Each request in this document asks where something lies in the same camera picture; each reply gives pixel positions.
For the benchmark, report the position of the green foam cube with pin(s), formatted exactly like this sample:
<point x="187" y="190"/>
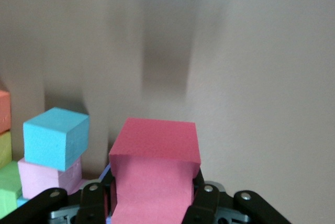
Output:
<point x="9" y="187"/>

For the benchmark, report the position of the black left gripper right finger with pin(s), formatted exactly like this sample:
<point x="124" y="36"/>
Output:
<point x="209" y="203"/>

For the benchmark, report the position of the orange foam cube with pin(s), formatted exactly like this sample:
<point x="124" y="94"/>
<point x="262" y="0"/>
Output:
<point x="4" y="111"/>

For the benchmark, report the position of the red foam cube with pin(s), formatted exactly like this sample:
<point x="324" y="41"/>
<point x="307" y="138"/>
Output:
<point x="154" y="169"/>

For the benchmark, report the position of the purple foam cube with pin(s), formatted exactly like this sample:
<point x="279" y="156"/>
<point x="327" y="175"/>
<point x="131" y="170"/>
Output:
<point x="106" y="172"/>

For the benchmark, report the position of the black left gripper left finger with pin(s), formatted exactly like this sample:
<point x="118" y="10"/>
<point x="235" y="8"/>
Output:
<point x="86" y="203"/>

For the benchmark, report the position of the yellow foam cube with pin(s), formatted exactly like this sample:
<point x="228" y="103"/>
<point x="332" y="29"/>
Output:
<point x="5" y="148"/>

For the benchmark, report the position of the cyan foam cube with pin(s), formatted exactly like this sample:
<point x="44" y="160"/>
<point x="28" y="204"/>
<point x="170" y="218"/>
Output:
<point x="52" y="140"/>
<point x="22" y="201"/>

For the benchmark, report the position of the pink foam cube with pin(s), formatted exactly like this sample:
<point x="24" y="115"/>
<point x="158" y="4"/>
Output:
<point x="44" y="179"/>

